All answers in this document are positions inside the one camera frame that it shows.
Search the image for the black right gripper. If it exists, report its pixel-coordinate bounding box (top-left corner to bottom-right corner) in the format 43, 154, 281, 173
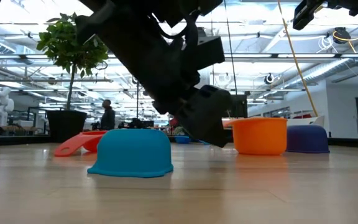
292, 0, 326, 31

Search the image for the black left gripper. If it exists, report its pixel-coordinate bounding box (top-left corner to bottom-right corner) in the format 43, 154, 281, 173
75, 0, 232, 149

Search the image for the orange measuring cup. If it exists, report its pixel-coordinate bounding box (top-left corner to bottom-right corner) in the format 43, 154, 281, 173
222, 117, 288, 156

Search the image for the cyan measuring cup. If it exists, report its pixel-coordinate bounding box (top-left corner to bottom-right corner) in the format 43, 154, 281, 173
87, 129, 174, 179

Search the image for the navy blue measuring cup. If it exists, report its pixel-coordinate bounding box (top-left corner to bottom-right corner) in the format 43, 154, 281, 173
286, 124, 331, 154

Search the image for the red measuring cup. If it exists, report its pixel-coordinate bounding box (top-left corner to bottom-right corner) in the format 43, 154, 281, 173
53, 130, 108, 157

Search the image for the dark rectangular panel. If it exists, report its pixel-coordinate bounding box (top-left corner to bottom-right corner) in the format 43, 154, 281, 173
230, 95, 248, 118

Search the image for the person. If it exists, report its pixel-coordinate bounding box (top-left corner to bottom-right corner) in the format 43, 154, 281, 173
100, 99, 116, 131

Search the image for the black plant pot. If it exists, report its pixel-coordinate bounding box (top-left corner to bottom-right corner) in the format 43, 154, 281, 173
46, 110, 88, 143

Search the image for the green leafy artificial plant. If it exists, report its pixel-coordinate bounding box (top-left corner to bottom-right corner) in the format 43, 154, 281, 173
35, 12, 109, 111

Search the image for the white humanoid robot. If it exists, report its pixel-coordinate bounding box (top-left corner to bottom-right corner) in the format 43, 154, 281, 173
0, 86, 15, 127

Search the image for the black ceiling cord reel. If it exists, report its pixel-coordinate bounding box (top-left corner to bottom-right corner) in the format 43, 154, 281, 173
333, 27, 352, 44

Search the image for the yellow extension cable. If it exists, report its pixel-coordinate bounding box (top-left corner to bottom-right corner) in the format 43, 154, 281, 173
277, 0, 319, 118

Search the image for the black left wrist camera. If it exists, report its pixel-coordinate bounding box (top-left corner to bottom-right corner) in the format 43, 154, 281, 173
194, 35, 226, 72

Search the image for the black hanging cable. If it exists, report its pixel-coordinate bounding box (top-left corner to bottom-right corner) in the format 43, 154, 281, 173
224, 0, 239, 96

